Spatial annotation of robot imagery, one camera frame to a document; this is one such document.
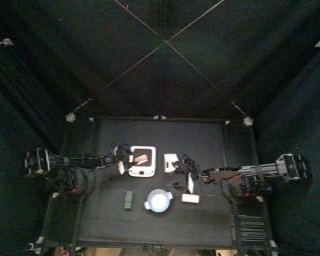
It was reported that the blue white bowl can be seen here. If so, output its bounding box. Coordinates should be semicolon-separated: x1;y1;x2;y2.
143;188;175;214

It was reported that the pink salmon sushi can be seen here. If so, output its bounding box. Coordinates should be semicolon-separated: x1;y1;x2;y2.
133;155;149;166

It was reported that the green toy block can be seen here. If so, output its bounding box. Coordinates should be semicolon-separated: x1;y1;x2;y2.
123;190;136;211

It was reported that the thin diagonal cord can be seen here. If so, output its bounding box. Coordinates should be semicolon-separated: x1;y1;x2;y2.
113;0;248;118
70;0;227;114

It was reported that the white rectangular tray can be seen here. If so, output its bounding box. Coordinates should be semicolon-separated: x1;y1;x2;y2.
128;145;159;179

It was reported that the white toy box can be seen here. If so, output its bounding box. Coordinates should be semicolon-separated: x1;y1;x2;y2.
163;153;179;174

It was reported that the white rice block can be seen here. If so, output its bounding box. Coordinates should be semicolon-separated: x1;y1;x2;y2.
180;193;201;205

